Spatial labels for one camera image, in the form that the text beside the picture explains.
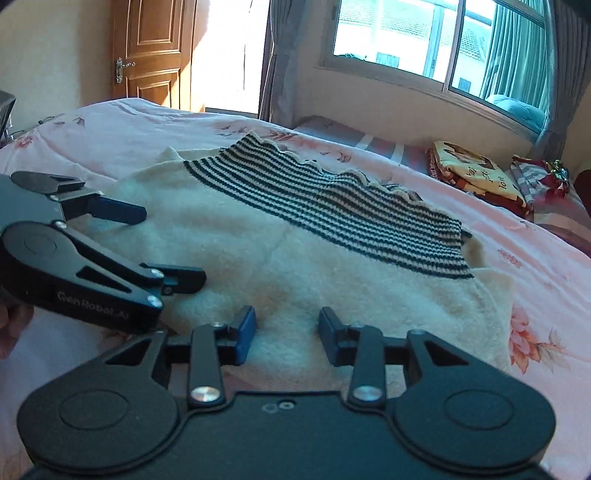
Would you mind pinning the sliding glass window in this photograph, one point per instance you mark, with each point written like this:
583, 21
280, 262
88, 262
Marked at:
392, 37

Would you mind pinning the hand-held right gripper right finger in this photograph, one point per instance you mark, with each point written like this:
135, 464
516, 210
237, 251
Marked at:
330, 337

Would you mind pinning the striped pillow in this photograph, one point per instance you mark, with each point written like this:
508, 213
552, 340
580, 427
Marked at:
565, 217

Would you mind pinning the pink floral bed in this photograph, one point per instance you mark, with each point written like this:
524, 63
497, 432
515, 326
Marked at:
545, 277

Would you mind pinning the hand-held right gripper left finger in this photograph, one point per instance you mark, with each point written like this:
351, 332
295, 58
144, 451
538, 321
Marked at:
244, 334

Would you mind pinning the yellow printed folded blanket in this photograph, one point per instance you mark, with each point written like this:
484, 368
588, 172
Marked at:
475, 170

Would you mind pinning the brown wooden door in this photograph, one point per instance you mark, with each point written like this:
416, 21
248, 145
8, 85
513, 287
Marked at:
157, 46

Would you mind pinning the red scalloped headboard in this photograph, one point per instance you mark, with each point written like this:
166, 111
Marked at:
584, 207

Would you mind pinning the dark object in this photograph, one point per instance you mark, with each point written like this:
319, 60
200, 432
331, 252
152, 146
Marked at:
5, 115

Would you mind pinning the red shiny ornament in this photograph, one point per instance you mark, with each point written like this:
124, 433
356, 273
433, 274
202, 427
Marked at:
554, 177

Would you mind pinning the teal curtain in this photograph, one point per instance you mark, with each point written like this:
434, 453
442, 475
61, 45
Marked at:
517, 50

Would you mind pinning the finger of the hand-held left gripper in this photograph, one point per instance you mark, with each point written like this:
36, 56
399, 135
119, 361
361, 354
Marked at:
120, 210
184, 280

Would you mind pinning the grey curtain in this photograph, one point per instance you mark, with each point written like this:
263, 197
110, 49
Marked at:
565, 69
281, 60

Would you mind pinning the cream striped knit sweater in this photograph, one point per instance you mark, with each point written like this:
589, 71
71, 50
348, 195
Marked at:
231, 240

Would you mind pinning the person's left hand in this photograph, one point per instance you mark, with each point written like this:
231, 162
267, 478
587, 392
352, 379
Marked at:
11, 327

